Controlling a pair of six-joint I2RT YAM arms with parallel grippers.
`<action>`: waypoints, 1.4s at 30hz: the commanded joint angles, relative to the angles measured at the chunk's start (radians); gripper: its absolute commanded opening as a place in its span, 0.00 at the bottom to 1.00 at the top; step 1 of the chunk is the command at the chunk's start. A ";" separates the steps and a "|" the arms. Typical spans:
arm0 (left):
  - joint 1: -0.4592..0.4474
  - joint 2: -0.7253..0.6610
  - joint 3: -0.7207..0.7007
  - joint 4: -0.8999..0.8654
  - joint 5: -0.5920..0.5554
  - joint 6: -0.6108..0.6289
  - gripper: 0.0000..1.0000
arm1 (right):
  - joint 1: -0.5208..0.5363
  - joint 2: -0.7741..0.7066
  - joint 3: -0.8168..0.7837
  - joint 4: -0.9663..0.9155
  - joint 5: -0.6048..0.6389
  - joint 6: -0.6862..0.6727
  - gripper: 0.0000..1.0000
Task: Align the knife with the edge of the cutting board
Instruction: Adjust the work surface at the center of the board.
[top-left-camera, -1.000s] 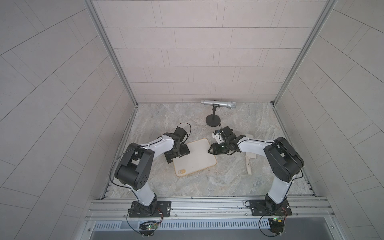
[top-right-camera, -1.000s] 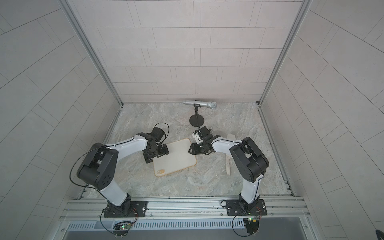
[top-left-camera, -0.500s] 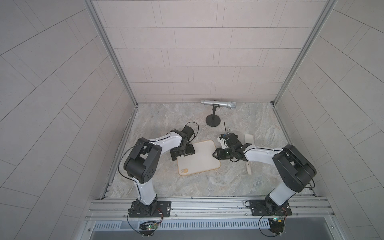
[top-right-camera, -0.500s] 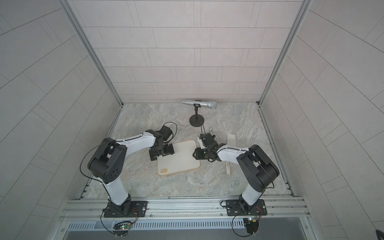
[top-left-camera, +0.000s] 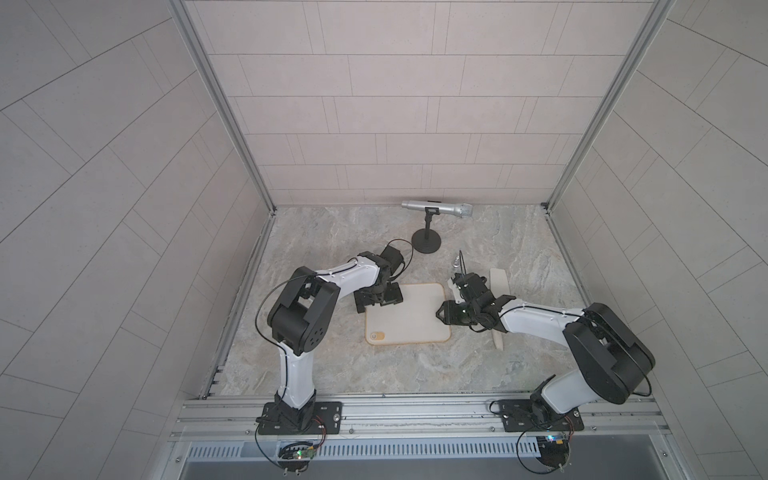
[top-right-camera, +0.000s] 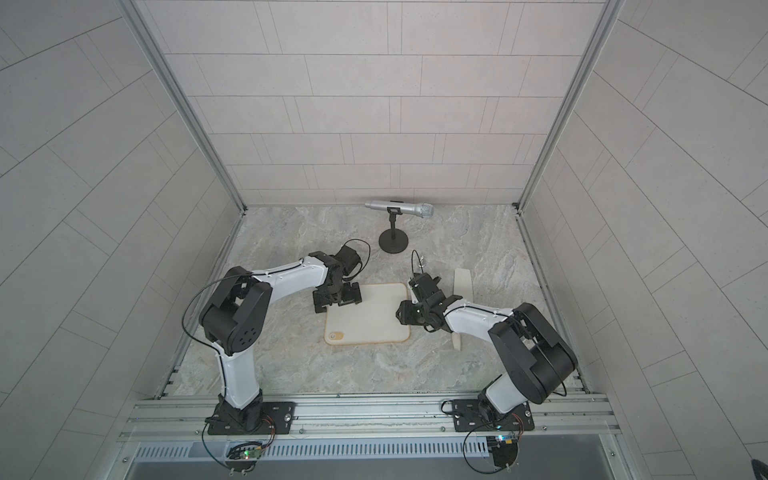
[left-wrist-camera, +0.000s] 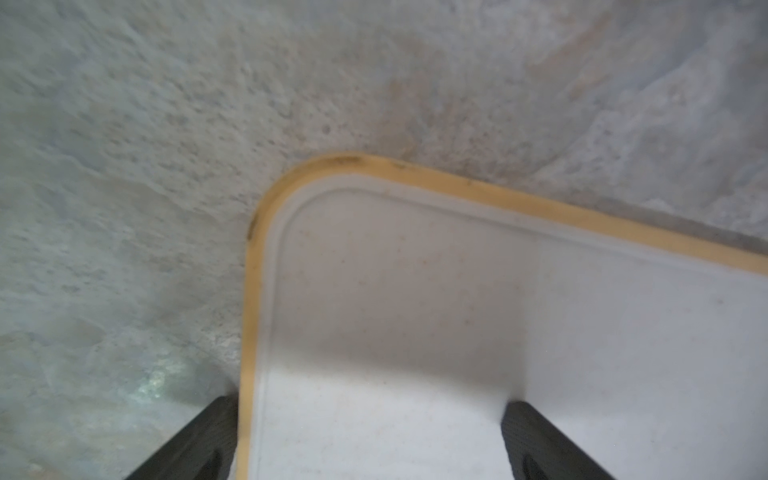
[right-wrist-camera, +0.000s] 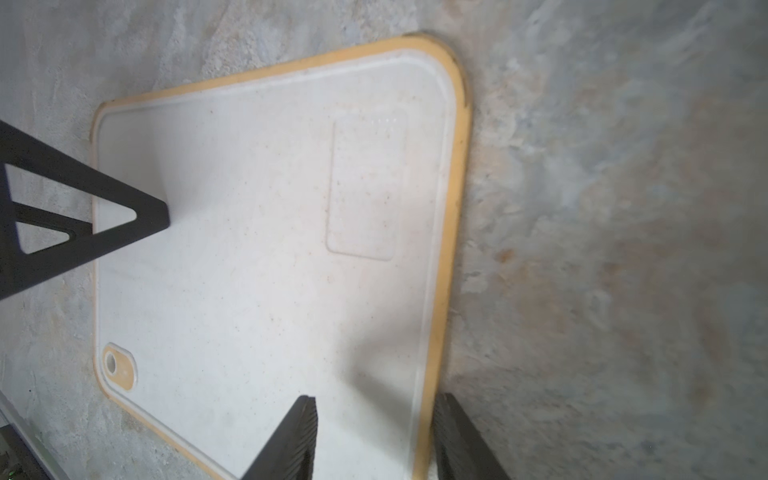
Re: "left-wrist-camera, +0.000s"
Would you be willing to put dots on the white cutting board tan rim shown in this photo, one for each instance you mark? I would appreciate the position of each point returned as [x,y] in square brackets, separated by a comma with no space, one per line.
[391,313]

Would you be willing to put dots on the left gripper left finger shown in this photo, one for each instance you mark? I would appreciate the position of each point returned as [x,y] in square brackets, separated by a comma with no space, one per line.
[203,449]

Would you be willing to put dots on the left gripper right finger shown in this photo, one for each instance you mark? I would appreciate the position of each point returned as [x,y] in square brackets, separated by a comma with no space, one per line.
[537,449]

